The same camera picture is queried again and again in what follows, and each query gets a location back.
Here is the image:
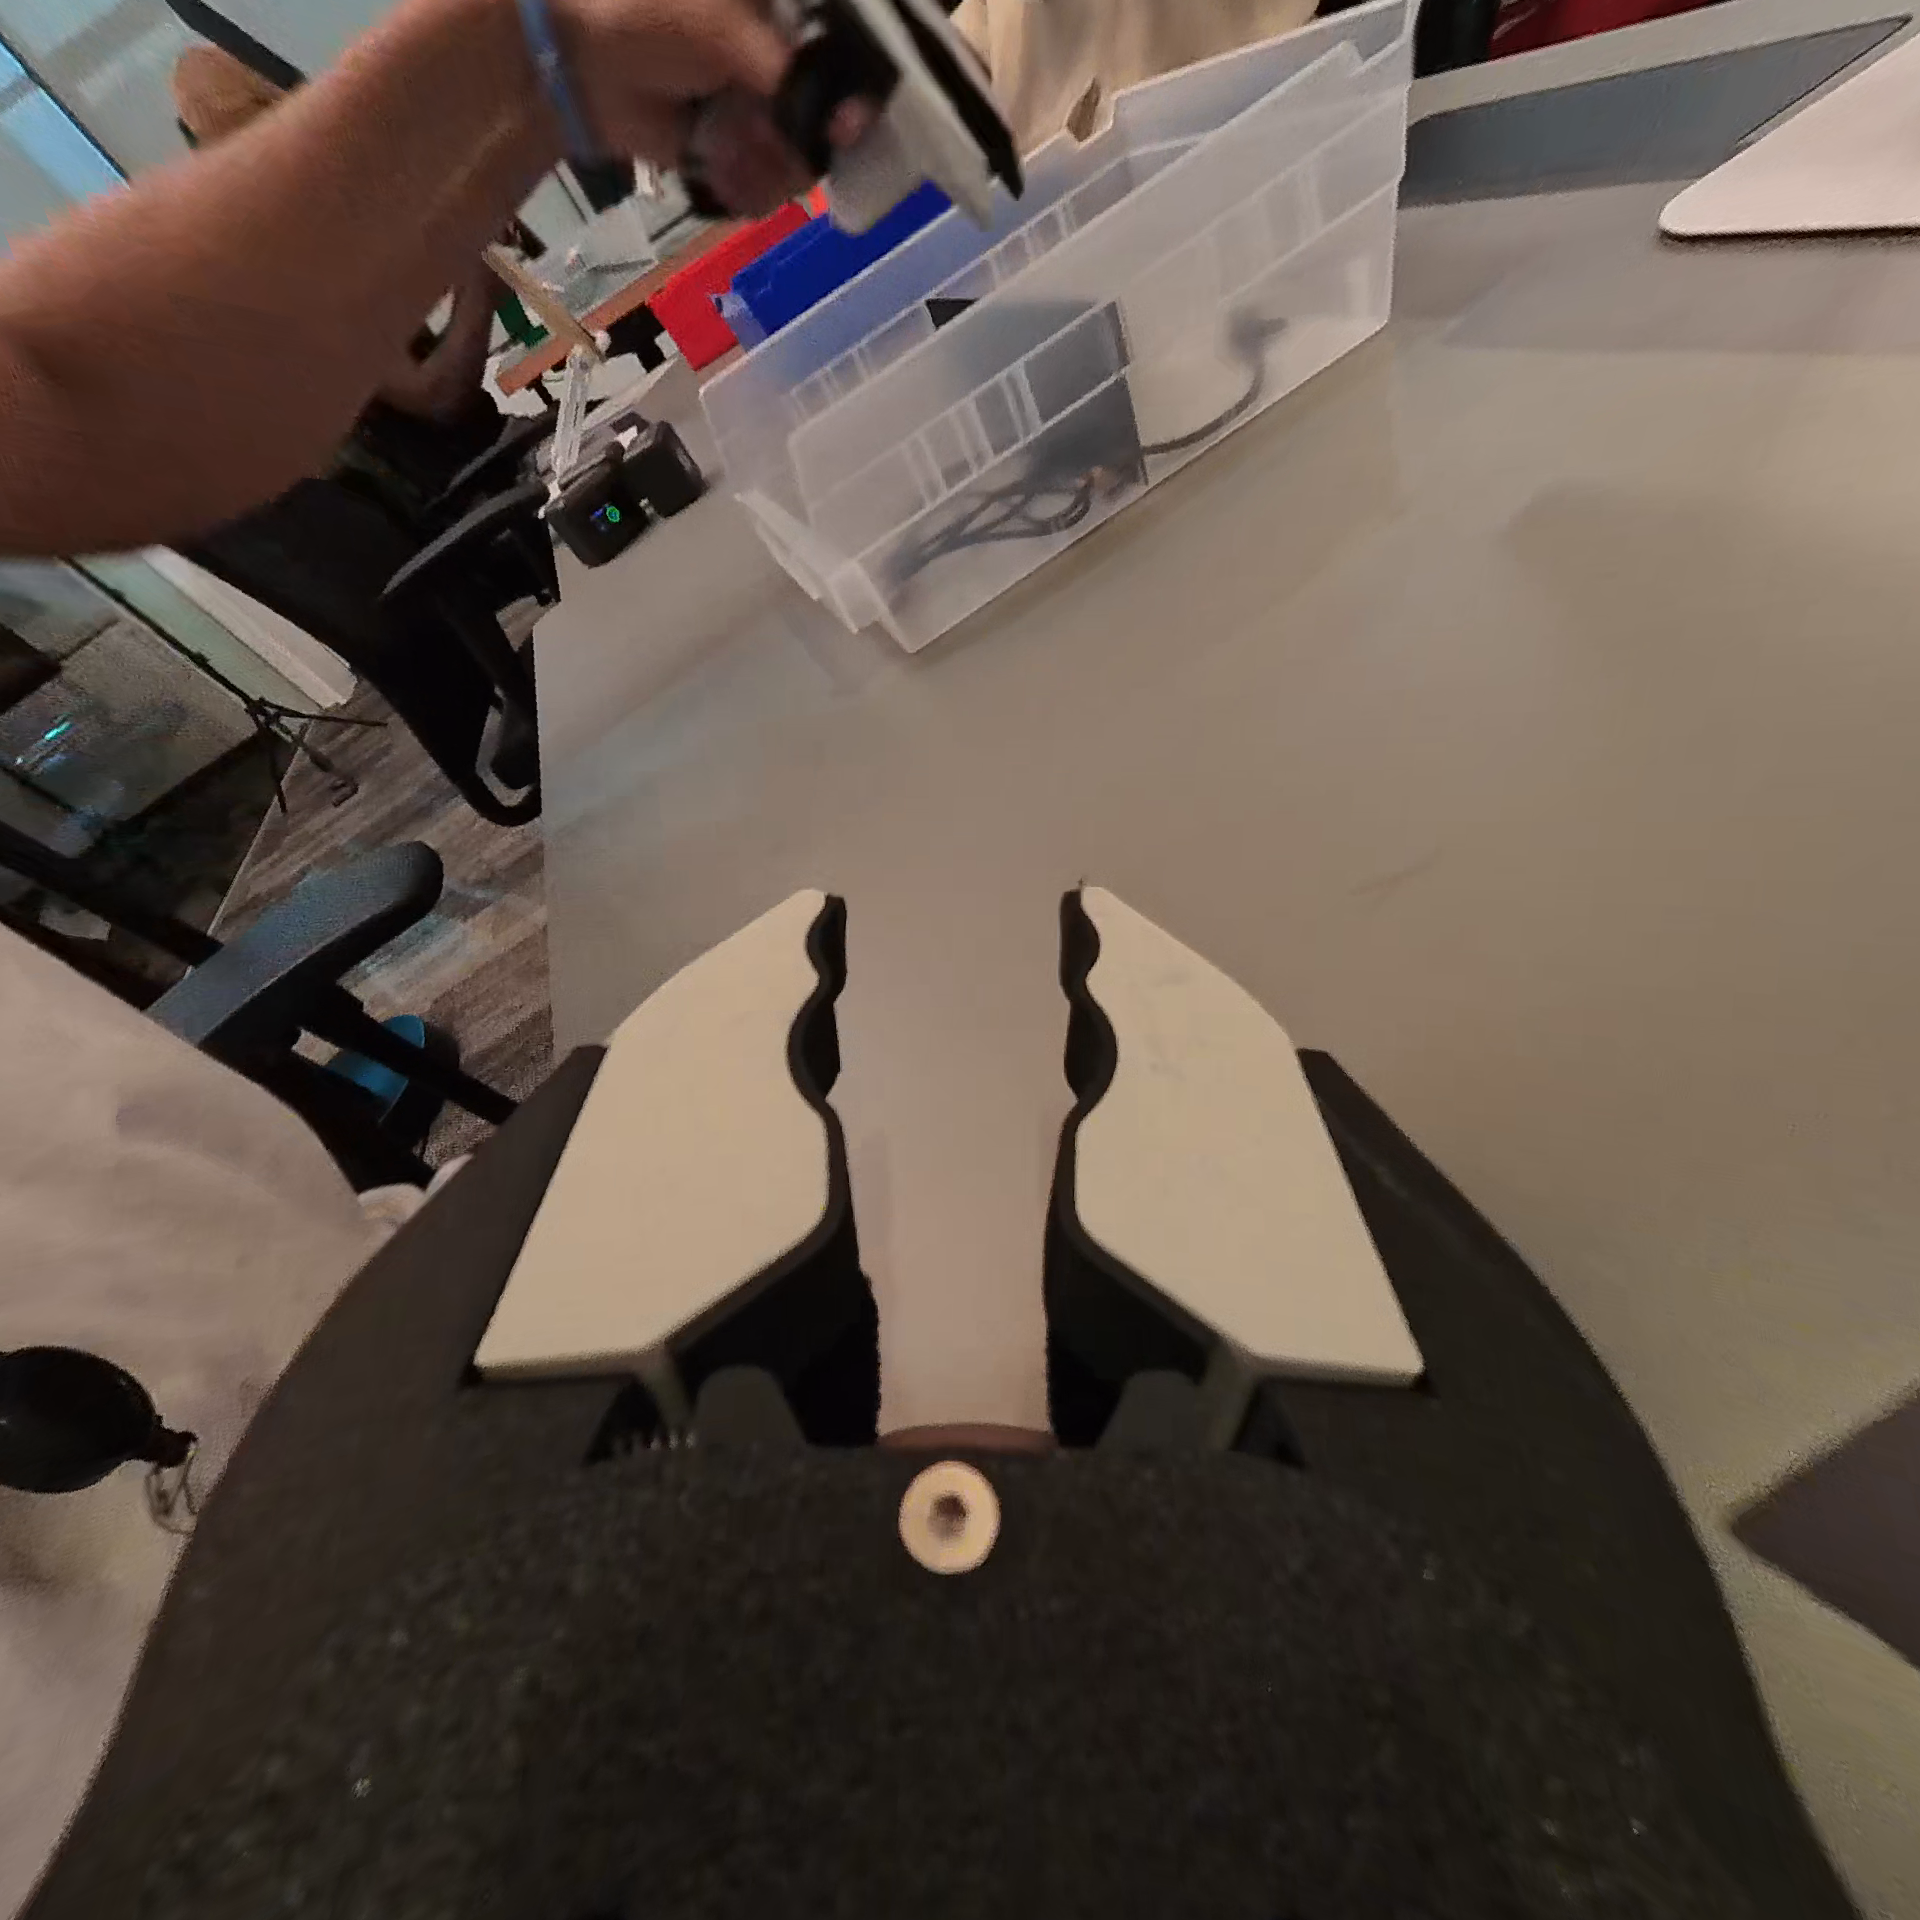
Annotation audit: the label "black office chair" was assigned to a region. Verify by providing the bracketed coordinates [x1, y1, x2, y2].
[186, 407, 569, 831]
[0, 817, 518, 1193]

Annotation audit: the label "black cable orange plugs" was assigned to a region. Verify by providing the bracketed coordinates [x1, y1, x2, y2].
[881, 462, 1119, 585]

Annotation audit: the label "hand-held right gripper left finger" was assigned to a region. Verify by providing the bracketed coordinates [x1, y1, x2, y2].
[472, 887, 881, 1447]

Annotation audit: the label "person's left hand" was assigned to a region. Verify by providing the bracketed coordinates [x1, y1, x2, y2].
[569, 0, 844, 215]

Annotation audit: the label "wood-framed black panel stand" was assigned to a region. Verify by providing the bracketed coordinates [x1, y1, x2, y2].
[1654, 43, 1920, 242]

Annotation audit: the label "red plastic bin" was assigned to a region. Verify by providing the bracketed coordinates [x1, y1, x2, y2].
[647, 200, 817, 368]

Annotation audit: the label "person's white shirt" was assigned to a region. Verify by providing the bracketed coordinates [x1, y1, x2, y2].
[0, 921, 482, 1899]

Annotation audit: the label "clear plastic bin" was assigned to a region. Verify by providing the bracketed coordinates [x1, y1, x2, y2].
[694, 0, 1420, 654]

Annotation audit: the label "black round pouch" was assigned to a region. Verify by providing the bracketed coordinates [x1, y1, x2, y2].
[0, 1344, 201, 1529]

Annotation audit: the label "small blue plastic bin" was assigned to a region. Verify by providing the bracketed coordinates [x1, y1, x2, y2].
[716, 178, 964, 352]

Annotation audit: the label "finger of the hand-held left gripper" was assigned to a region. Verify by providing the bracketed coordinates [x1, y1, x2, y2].
[856, 0, 1029, 231]

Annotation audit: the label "black action camera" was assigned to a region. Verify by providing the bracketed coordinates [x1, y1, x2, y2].
[545, 419, 709, 571]

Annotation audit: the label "dark grey flat panel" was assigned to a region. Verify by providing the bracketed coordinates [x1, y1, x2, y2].
[1728, 1395, 1920, 1659]

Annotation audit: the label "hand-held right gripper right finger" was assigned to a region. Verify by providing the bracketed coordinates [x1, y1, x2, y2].
[1046, 881, 1424, 1447]

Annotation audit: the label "person's left forearm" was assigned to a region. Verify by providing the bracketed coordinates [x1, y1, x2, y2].
[0, 0, 602, 559]

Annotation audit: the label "thin black cable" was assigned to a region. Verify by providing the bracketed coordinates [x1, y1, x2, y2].
[1134, 309, 1293, 460]

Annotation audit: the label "grey desk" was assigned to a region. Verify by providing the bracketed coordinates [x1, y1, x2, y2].
[530, 0, 1920, 1920]

